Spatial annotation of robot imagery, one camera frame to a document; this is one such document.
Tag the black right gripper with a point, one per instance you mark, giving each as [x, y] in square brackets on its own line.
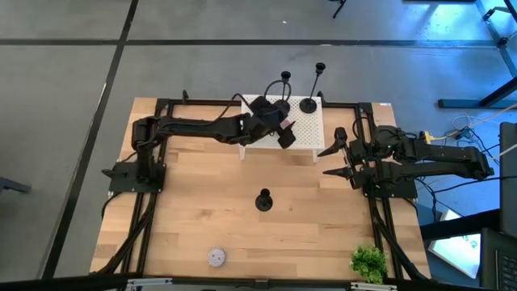
[361, 161]

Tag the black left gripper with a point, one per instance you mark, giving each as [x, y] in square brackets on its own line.
[264, 117]

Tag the pink candle tin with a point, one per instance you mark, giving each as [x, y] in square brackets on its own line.
[286, 123]

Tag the tall black candlestick holder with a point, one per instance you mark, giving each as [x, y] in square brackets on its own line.
[308, 105]

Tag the medium black candlestick holder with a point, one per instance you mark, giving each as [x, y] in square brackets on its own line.
[286, 75]

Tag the short black candlestick holder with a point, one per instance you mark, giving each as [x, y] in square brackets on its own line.
[264, 203]

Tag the white purple floral candle tin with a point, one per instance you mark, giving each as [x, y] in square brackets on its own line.
[216, 258]

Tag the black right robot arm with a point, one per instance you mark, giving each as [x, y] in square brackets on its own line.
[444, 161]

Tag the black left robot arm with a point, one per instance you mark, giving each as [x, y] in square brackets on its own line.
[194, 127]

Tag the white perforated shelf riser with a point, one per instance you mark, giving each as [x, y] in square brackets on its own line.
[311, 129]

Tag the green plant in white pot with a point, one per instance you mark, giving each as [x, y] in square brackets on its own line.
[368, 263]

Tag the white display panel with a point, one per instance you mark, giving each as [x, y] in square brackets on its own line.
[456, 250]

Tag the black crossbeam with silver brackets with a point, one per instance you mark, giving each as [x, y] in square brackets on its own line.
[258, 285]

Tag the black laptop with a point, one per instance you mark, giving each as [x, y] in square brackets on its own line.
[498, 262]

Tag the grey chair base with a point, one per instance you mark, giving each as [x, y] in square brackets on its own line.
[12, 186]

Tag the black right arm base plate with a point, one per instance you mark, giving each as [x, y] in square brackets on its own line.
[404, 192]

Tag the black aluminium table frame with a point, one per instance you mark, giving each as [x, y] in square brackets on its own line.
[190, 102]

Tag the black metal table frame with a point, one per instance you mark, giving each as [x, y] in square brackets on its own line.
[464, 103]

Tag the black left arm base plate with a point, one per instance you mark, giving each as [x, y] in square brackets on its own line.
[121, 184]

